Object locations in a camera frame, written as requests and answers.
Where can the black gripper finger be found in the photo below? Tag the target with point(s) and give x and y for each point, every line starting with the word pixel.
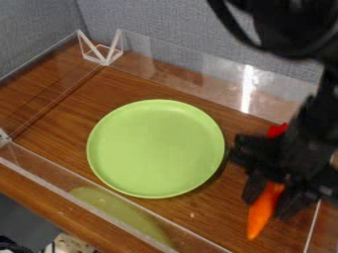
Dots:
pixel 292 201
pixel 254 187

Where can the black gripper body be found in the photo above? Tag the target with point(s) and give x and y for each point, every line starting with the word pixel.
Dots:
pixel 295 159

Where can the orange toy carrot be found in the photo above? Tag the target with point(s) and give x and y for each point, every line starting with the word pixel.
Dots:
pixel 262 209

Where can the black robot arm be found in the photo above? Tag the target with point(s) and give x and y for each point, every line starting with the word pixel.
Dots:
pixel 294 29

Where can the green round plate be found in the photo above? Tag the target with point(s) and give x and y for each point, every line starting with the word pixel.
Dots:
pixel 155 149

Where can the red plastic block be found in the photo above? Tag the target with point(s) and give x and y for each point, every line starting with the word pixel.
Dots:
pixel 276 130

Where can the clear acrylic corner bracket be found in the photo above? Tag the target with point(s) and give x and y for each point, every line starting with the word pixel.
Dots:
pixel 99 53

